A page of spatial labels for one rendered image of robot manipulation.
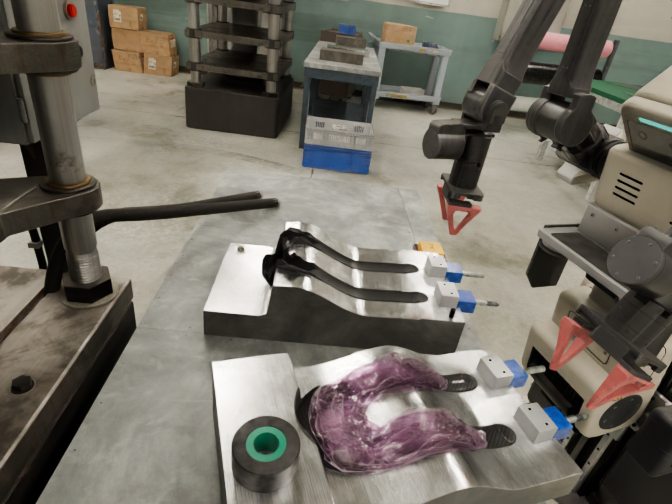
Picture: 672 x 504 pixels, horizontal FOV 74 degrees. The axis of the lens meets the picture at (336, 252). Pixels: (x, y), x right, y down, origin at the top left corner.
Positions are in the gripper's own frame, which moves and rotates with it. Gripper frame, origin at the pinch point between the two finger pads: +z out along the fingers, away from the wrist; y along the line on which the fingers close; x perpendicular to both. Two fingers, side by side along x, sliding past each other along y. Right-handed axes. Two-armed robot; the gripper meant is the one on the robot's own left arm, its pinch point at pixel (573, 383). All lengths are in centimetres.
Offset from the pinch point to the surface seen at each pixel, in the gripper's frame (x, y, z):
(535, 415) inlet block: 6.3, -3.8, 9.5
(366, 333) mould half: -7.4, -30.7, 20.7
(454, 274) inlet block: 11.1, -39.6, 5.1
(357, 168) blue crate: 132, -324, 39
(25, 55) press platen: -74, -52, 5
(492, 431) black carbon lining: 2.0, -4.6, 15.0
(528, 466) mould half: 3.2, 2.0, 14.0
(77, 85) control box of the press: -69, -89, 16
